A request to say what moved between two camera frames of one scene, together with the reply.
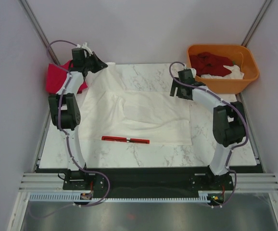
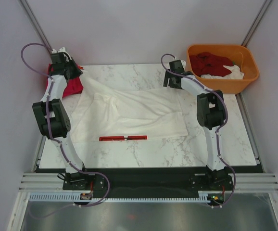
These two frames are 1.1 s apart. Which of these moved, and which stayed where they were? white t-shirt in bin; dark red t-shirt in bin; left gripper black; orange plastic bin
Moved: left gripper black
Stayed: orange plastic bin; white t-shirt in bin; dark red t-shirt in bin
